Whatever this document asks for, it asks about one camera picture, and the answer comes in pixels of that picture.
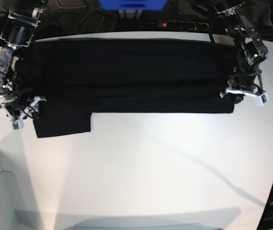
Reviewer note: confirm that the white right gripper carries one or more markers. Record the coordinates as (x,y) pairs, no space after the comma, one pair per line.
(14,111)

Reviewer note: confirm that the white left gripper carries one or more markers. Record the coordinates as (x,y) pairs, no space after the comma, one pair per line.
(243,84)

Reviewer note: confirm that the black T-shirt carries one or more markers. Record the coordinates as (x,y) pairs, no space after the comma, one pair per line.
(79,78)

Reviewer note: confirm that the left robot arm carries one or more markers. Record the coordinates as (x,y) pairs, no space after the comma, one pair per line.
(238,24)

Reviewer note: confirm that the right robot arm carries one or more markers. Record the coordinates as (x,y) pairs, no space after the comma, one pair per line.
(22,22)

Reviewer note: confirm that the blue box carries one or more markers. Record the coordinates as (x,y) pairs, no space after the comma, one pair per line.
(154,5)

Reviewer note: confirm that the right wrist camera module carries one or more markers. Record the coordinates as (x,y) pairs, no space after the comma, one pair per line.
(17,124)

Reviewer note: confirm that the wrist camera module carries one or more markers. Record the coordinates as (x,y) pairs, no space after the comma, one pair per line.
(17,124)
(262,99)

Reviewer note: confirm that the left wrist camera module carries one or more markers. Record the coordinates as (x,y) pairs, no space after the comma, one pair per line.
(262,99)

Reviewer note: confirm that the white power strip red switch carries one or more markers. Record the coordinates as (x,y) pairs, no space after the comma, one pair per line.
(179,26)

